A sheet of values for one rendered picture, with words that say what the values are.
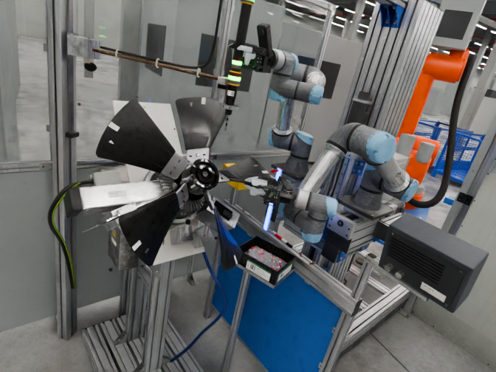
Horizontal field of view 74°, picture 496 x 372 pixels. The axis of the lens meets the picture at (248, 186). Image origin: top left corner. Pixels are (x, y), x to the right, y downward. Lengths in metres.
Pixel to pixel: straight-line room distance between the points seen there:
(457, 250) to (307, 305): 0.71
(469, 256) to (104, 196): 1.15
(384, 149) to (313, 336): 0.87
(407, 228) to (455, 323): 1.82
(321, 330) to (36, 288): 1.49
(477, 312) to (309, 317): 1.51
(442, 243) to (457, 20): 4.10
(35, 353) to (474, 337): 2.73
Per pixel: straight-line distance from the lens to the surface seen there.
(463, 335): 2.96
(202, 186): 1.18
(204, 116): 1.36
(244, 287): 1.59
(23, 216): 1.92
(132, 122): 1.19
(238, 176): 1.33
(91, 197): 1.21
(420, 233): 1.18
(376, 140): 1.31
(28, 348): 2.27
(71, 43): 1.52
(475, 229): 2.69
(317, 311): 1.58
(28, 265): 2.08
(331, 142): 1.39
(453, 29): 5.03
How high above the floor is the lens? 1.66
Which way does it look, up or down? 22 degrees down
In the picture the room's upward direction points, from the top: 12 degrees clockwise
